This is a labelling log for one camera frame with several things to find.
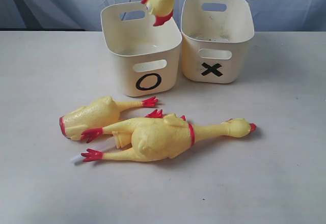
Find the whole rubber chicken front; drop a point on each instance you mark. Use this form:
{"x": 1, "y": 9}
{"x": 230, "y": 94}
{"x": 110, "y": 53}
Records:
{"x": 154, "y": 139}

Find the chicken head with white tube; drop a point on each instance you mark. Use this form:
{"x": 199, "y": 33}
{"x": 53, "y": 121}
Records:
{"x": 102, "y": 149}

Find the headless rubber chicken body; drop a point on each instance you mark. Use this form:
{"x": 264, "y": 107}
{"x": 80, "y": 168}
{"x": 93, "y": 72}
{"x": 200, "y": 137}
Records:
{"x": 99, "y": 113}

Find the cream bin marked O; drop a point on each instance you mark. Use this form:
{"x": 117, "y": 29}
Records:
{"x": 145, "y": 58}

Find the cream bin marked X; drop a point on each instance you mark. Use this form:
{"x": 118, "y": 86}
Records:
{"x": 216, "y": 36}

